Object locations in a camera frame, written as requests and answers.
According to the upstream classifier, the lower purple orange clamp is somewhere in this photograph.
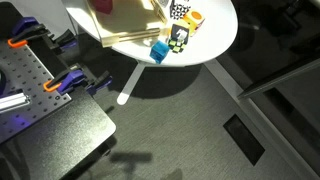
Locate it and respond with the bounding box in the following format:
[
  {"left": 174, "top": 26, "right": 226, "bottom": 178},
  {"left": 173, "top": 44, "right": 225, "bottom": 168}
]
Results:
[{"left": 43, "top": 63, "right": 113, "bottom": 96}]

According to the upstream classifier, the black white patterned block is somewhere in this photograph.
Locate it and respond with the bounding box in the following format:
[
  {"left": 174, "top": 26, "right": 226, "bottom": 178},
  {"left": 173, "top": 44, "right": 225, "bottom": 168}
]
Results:
[{"left": 169, "top": 0, "right": 191, "bottom": 20}]

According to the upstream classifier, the blue embossed cube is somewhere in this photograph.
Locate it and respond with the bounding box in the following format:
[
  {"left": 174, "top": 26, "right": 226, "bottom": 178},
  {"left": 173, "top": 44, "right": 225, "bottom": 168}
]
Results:
[{"left": 149, "top": 41, "right": 170, "bottom": 64}]

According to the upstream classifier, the purple orange clamp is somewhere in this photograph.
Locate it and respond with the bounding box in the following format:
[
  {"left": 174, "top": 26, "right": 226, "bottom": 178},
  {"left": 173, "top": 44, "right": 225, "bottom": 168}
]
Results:
[
  {"left": 43, "top": 63, "right": 113, "bottom": 96},
  {"left": 7, "top": 17, "right": 77, "bottom": 49}
]

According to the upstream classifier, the red block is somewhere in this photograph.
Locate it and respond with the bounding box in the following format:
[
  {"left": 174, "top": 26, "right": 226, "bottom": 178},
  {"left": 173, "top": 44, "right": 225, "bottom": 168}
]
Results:
[{"left": 93, "top": 0, "right": 113, "bottom": 14}]

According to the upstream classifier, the black perforated breadboard plate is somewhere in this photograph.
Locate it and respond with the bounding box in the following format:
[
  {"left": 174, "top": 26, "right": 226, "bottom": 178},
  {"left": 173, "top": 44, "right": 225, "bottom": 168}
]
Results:
[{"left": 0, "top": 39, "right": 72, "bottom": 143}]

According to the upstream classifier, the dark floor outlet box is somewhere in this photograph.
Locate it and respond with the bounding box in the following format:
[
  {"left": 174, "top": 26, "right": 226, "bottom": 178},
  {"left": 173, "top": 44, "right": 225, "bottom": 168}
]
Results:
[{"left": 223, "top": 114, "right": 265, "bottom": 166}]

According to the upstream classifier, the wooden tray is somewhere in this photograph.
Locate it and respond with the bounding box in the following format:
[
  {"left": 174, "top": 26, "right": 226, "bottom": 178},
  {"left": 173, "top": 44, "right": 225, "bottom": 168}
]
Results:
[{"left": 86, "top": 0, "right": 168, "bottom": 47}]

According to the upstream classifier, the yellow orange soft block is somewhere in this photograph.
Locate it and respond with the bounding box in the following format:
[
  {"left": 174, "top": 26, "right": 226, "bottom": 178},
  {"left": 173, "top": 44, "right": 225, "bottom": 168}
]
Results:
[{"left": 183, "top": 9, "right": 205, "bottom": 34}]

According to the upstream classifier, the black mounting table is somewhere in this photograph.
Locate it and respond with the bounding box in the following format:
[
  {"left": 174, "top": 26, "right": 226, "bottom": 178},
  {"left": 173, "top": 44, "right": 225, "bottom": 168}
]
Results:
[{"left": 0, "top": 1, "right": 117, "bottom": 180}]

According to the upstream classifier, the white round table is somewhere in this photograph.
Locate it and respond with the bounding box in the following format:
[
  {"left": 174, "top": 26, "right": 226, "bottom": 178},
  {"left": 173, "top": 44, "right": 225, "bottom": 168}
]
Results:
[{"left": 61, "top": 0, "right": 238, "bottom": 105}]

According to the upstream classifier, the upper purple orange clamp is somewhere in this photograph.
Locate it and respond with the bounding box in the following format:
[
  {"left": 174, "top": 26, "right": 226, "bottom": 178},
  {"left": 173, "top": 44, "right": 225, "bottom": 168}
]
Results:
[{"left": 7, "top": 17, "right": 77, "bottom": 49}]

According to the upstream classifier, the silver aluminium extrusion rail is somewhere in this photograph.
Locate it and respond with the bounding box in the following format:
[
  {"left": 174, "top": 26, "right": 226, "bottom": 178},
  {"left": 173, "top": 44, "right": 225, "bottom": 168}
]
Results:
[{"left": 0, "top": 93, "right": 31, "bottom": 113}]

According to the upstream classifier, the black soft letter block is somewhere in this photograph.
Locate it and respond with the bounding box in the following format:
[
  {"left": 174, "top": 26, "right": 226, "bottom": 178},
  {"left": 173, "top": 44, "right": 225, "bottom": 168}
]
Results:
[{"left": 168, "top": 24, "right": 189, "bottom": 53}]

